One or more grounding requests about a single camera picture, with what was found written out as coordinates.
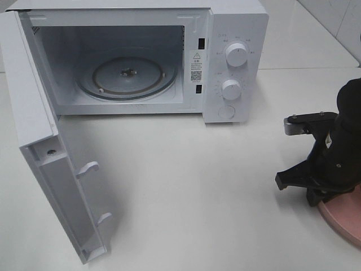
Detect white microwave door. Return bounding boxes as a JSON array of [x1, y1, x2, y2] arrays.
[[1, 11, 107, 263]]

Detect upper white microwave knob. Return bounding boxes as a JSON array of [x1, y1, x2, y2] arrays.
[[225, 41, 249, 68]]

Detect white microwave knob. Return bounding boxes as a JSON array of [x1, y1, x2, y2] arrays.
[[225, 41, 249, 68], [221, 79, 243, 100]]

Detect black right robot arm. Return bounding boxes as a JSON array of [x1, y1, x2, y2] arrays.
[[275, 78, 360, 207]]

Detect round white door-release button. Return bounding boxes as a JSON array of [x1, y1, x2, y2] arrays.
[[218, 105, 235, 120]]

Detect pink round plate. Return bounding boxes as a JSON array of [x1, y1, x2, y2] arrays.
[[318, 185, 360, 249]]

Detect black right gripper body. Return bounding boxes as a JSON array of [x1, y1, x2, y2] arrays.
[[306, 112, 360, 188]]

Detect white microwave oven body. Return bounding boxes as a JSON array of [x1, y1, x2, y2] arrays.
[[5, 1, 268, 123]]

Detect glass microwave turntable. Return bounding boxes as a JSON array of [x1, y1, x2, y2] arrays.
[[74, 47, 183, 101]]

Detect lower white microwave knob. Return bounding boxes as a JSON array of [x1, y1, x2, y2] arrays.
[[221, 79, 243, 100]]

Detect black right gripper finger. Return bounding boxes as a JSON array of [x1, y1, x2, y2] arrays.
[[306, 188, 336, 206], [275, 166, 353, 193]]

